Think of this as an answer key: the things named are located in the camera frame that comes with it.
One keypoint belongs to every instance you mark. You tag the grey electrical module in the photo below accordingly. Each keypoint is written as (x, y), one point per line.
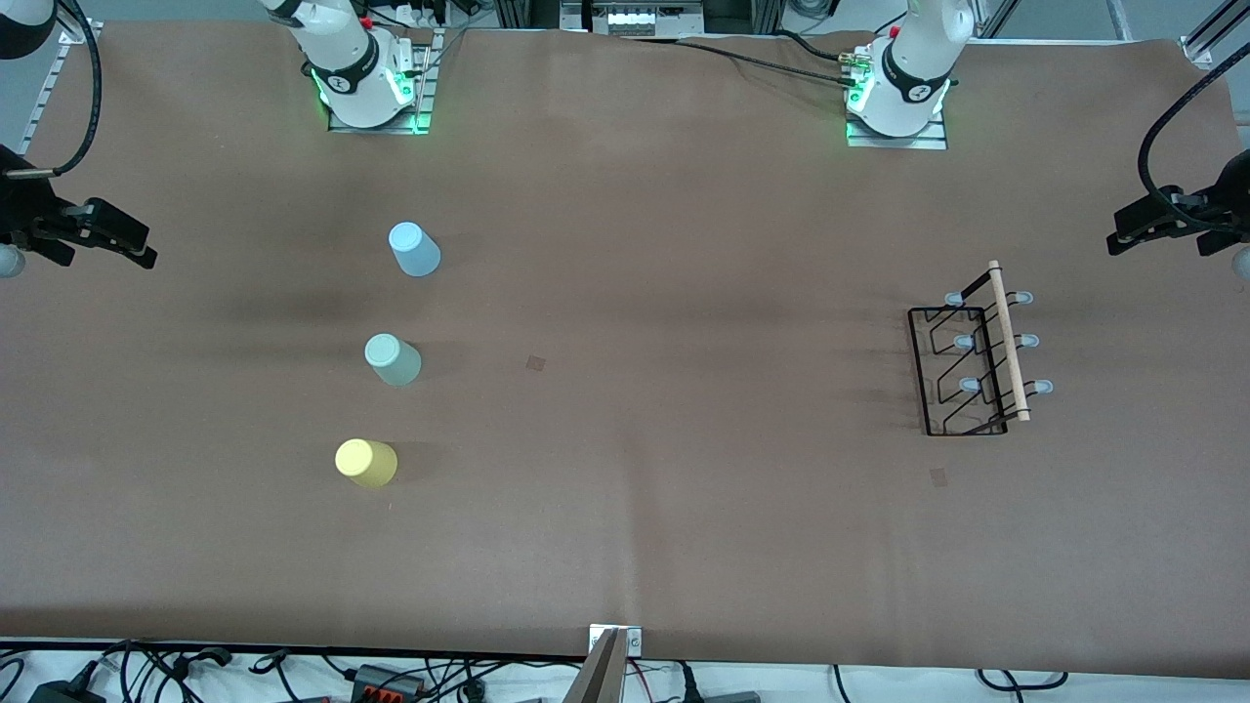
(635, 15)

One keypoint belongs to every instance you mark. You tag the yellow plastic cup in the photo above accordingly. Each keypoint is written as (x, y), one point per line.
(366, 463)

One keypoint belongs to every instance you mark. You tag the brown slanted post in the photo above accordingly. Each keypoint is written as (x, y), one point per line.
(598, 674)

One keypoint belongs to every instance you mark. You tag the pale green plastic cup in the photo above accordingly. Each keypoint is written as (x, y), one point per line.
(393, 359)

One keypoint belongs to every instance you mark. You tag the grey connector box orange levers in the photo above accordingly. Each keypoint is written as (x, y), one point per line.
(389, 681)

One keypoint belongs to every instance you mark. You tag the light blue plastic cup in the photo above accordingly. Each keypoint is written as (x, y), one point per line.
(415, 250)

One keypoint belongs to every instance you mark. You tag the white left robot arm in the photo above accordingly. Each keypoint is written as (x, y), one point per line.
(913, 68)

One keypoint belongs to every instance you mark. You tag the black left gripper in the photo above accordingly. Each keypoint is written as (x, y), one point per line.
(1222, 208)

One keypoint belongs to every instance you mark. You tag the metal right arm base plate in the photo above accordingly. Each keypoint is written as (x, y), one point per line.
(422, 93)

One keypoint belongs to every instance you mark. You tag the black power adapter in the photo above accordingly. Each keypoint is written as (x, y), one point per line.
(63, 691)

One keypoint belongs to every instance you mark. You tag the perforated aluminium rail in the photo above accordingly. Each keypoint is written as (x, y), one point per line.
(44, 98)

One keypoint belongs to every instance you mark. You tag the aluminium corner profile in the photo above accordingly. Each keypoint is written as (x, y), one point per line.
(1211, 34)

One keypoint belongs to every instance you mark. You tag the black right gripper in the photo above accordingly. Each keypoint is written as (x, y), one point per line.
(21, 207)

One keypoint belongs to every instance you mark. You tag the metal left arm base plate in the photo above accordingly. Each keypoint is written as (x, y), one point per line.
(933, 142)

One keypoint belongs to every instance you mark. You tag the brown table cover sheet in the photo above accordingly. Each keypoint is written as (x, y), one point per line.
(684, 537)

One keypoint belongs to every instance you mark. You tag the small metal edge bracket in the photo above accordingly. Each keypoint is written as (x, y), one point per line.
(630, 640)

